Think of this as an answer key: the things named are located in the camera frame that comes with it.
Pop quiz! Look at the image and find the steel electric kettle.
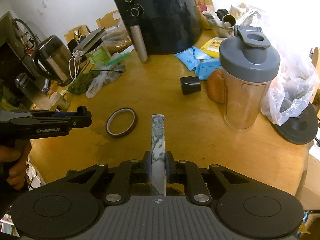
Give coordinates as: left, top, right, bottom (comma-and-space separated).
31, 35, 72, 87

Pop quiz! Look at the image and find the blue tissue pack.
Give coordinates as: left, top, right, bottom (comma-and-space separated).
195, 58, 222, 80

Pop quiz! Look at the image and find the white plastic shopping bag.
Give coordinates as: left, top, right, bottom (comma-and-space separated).
261, 56, 319, 126

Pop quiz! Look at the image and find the grey notebook on canister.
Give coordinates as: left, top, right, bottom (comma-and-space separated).
73, 27, 106, 53

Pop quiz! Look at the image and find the blue plastic wrapper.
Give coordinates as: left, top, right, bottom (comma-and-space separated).
174, 46, 211, 71

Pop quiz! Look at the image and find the white cord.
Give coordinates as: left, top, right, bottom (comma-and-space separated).
68, 49, 85, 81

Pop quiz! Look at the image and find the brown snack bag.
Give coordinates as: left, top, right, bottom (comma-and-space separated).
102, 21, 132, 54

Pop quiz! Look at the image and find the cardboard box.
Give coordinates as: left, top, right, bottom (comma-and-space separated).
299, 154, 320, 211

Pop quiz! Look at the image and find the small white capped bottle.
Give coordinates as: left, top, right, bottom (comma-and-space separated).
49, 92, 69, 112

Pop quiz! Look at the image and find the clear crumpled plastic bag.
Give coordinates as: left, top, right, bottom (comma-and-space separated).
86, 53, 131, 99

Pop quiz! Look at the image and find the bag of green snacks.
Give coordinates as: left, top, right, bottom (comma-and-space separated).
67, 70, 100, 95

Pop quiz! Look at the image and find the cardboard tube roll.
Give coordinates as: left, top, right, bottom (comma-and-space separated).
130, 24, 148, 62

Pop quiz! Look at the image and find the yellow wet wipes pack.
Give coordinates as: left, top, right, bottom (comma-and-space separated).
200, 37, 226, 58

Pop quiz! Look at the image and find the small black square tube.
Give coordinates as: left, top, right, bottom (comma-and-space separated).
180, 76, 201, 95

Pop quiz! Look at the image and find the green label canister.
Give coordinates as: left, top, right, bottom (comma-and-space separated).
85, 42, 111, 67

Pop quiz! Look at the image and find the marble pattern bar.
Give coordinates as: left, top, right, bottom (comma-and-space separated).
151, 114, 167, 196

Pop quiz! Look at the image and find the person left hand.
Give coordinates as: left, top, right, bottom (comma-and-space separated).
1, 140, 31, 190

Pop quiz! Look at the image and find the black air fryer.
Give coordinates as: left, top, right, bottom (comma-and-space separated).
114, 0, 202, 54

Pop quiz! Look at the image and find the clear shaker bottle grey lid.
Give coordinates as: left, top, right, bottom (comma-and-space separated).
219, 25, 280, 129

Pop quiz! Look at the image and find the black round weight plate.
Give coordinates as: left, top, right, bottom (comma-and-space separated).
271, 103, 318, 145

